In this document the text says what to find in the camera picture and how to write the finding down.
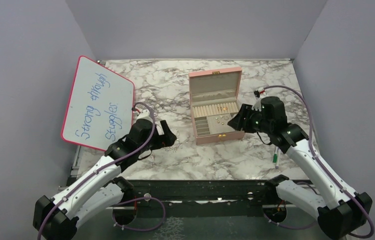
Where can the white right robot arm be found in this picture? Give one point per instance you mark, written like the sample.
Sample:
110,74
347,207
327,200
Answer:
337,207

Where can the green marker pen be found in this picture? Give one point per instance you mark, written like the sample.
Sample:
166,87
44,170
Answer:
275,155

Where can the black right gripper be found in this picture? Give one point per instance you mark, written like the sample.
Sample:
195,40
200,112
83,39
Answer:
239,122

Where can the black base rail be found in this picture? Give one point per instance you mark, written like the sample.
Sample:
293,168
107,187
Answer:
198,199

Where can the pink-framed whiteboard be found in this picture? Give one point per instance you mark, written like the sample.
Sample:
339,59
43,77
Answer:
99,109

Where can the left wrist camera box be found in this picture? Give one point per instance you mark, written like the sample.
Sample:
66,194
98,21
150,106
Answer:
144,115

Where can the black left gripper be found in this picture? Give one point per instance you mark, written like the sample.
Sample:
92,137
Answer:
166,139

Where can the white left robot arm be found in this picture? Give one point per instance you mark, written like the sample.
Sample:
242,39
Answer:
60,216

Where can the pink jewelry box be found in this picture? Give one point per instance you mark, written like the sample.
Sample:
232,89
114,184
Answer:
214,93

